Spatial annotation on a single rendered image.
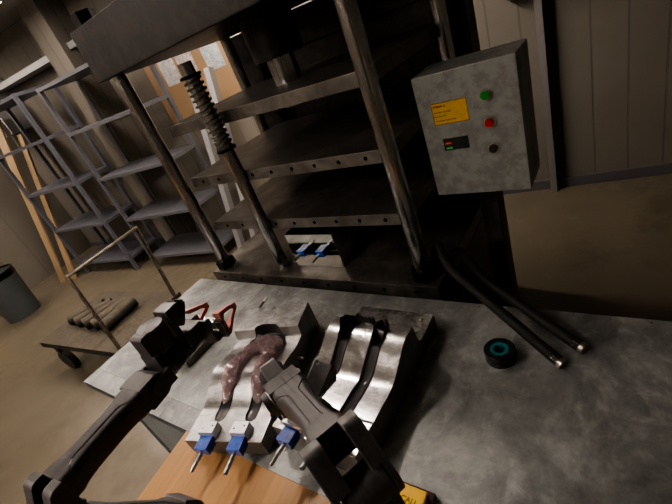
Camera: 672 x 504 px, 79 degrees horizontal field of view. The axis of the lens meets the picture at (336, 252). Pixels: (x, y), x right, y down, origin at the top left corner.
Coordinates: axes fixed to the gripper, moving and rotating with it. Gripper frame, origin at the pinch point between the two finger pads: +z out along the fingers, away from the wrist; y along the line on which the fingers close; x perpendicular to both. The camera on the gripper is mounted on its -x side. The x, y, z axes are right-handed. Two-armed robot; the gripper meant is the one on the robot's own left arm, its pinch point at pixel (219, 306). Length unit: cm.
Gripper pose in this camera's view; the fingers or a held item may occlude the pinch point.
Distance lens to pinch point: 108.0
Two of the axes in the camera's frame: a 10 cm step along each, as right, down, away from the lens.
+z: 3.8, -5.7, 7.3
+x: 3.3, 8.2, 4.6
